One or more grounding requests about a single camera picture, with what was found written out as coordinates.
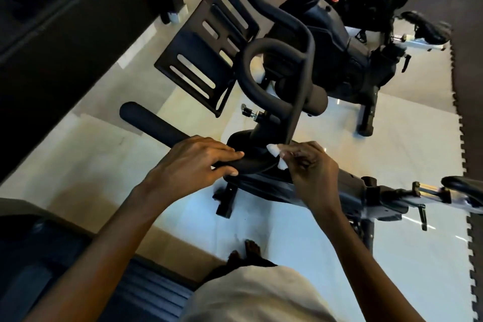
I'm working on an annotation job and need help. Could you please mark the person's left hand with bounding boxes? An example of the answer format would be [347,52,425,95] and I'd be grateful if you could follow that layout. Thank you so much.
[139,135,246,209]

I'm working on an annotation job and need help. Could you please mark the person's right hand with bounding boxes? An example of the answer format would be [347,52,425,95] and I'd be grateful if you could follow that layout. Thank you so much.
[277,140,342,217]

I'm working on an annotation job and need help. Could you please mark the small white wipe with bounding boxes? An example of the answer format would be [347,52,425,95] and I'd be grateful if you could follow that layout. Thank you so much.
[266,143,291,172]

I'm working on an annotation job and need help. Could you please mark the black spin bike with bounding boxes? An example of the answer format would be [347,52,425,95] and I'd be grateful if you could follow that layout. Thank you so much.
[260,0,455,138]
[118,0,483,253]

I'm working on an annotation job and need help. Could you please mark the black treadmill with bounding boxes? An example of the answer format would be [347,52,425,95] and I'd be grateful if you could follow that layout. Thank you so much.
[0,197,199,322]

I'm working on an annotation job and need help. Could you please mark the person's left forearm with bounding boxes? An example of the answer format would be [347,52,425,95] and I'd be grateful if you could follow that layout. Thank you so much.
[23,186,167,322]

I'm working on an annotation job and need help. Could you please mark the person's right forearm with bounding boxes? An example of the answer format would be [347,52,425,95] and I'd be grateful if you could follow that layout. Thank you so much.
[311,201,427,322]

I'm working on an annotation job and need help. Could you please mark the person's bare foot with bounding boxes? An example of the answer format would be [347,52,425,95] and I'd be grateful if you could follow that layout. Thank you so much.
[243,238,264,260]

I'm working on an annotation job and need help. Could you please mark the black striped trousers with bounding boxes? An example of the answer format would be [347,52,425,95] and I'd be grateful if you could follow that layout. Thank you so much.
[200,249,279,287]

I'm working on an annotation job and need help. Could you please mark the black interlocking foam mat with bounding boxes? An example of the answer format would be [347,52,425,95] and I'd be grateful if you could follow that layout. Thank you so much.
[449,0,483,322]

